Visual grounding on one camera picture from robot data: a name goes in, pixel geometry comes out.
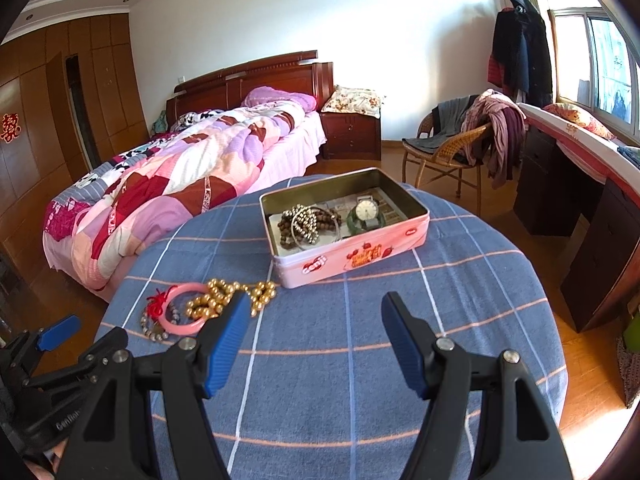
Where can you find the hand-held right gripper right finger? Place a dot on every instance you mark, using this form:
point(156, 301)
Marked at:
point(405, 345)

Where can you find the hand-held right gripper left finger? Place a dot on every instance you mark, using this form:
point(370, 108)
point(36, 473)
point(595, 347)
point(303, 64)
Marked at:
point(227, 340)

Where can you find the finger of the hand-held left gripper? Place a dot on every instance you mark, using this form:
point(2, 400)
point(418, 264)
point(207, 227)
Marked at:
point(55, 332)
point(85, 360)

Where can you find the pink tin box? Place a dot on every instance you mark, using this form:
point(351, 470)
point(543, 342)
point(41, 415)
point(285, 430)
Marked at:
point(350, 265)

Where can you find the thin silver bangle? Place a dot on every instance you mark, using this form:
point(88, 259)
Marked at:
point(342, 227)

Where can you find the green jade bangle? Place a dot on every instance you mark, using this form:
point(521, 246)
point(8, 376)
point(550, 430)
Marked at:
point(351, 222)

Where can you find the silver wristwatch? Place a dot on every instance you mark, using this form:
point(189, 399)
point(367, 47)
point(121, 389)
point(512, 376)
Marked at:
point(367, 208)

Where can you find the pink bangle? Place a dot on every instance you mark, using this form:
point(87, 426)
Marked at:
point(182, 327)

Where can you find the round table with blue cloth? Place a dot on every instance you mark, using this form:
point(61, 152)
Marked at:
point(475, 285)

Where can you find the printed paper sheet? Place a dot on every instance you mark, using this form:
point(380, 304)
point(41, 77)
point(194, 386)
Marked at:
point(390, 214)

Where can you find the wooden wardrobe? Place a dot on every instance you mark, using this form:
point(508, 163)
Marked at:
point(35, 170)

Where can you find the patchwork quilt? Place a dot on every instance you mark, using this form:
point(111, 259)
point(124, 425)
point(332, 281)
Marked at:
point(175, 175)

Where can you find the wicker chair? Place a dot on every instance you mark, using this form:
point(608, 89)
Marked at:
point(450, 155)

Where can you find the dark wooden desk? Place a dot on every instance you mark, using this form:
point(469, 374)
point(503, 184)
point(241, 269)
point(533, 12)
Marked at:
point(550, 195)

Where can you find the red paper decoration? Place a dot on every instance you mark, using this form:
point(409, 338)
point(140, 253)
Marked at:
point(7, 127)

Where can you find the wooden nightstand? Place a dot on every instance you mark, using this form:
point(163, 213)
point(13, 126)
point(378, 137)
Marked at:
point(350, 135)

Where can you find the speckled bag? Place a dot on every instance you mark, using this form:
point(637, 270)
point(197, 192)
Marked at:
point(629, 375)

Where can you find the green bag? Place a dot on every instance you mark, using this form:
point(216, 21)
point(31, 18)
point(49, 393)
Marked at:
point(159, 124)

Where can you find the green box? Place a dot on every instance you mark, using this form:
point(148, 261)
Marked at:
point(632, 330)

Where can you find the grey garment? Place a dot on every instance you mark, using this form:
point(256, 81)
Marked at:
point(445, 120)

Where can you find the pink and maroon clothes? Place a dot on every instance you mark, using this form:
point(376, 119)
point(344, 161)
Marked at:
point(500, 130)

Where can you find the pink pillow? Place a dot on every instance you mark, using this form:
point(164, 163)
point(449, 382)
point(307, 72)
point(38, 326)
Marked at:
point(275, 97)

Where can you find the floral pillow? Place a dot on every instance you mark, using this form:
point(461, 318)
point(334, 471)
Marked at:
point(350, 100)

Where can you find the white and red mat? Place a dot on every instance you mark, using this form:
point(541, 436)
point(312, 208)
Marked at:
point(575, 147)

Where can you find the wooden bed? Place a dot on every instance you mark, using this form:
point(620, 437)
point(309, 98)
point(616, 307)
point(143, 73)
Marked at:
point(290, 75)

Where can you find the red floral cushion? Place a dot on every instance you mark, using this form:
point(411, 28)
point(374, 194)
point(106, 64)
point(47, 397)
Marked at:
point(575, 117)

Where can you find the blue folded cloth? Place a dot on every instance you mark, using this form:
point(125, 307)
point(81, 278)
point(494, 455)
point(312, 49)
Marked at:
point(631, 155)

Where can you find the hanging dark coats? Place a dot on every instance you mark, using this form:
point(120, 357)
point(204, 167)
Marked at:
point(520, 50)

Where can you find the window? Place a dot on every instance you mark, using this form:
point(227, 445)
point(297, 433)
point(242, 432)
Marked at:
point(605, 70)

